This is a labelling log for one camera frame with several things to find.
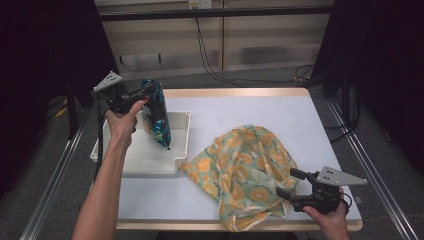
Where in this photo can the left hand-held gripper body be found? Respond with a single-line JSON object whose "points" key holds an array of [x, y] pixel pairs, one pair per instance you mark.
{"points": [[118, 100]]}

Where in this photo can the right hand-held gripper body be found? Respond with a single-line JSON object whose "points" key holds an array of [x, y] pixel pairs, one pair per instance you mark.
{"points": [[325, 196]]}

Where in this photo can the blue snack bag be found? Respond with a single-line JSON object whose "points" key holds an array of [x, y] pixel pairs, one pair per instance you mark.
{"points": [[156, 116]]}

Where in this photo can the floral cloth bag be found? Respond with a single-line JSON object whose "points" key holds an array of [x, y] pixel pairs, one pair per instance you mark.
{"points": [[246, 166]]}

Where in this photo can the white plastic tray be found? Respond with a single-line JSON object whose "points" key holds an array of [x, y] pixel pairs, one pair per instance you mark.
{"points": [[150, 160]]}

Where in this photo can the person's right hand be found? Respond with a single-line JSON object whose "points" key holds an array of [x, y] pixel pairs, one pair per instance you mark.
{"points": [[328, 220]]}

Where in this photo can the person's left hand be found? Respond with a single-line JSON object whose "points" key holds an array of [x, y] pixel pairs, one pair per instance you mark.
{"points": [[123, 125]]}

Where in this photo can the yellow tape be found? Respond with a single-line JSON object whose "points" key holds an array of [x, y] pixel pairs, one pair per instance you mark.
{"points": [[60, 112]]}

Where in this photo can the dark curtain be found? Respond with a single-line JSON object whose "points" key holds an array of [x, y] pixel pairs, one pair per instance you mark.
{"points": [[383, 66], [40, 66]]}

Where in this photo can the black stand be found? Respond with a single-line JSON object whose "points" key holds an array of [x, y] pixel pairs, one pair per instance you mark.
{"points": [[346, 100]]}

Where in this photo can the white table mat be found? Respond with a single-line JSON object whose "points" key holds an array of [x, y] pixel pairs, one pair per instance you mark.
{"points": [[233, 106]]}

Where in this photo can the black horizontal bar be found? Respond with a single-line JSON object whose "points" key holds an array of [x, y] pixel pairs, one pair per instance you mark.
{"points": [[216, 13]]}

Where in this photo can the metal floor rail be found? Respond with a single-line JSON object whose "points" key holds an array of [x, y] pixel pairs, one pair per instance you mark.
{"points": [[50, 186], [386, 193]]}

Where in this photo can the white wall outlet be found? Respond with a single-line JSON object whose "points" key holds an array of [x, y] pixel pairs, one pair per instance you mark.
{"points": [[200, 4]]}

